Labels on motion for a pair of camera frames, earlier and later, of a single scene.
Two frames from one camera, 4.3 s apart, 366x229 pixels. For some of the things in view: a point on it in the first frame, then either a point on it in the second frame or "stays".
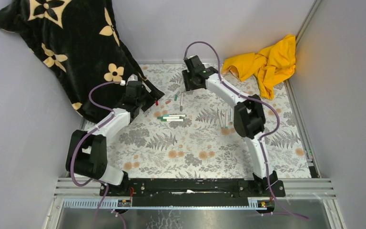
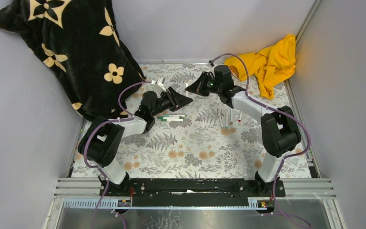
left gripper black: x=157 y=94 → x=176 y=100
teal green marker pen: x=226 y=125 stays
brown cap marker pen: x=220 y=120 stays
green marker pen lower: x=172 y=119 stays
